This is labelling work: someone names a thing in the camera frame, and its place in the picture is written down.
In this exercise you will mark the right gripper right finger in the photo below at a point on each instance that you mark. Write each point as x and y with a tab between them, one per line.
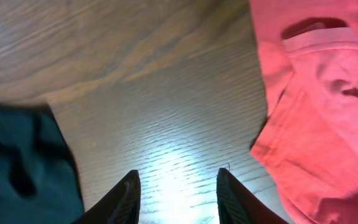
238	205

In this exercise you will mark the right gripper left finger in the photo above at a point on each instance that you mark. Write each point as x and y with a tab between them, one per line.
121	205

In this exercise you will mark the black t-shirt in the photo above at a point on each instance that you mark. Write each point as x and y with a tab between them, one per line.
38	176

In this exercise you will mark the red t-shirt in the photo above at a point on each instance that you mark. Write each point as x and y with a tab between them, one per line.
308	52

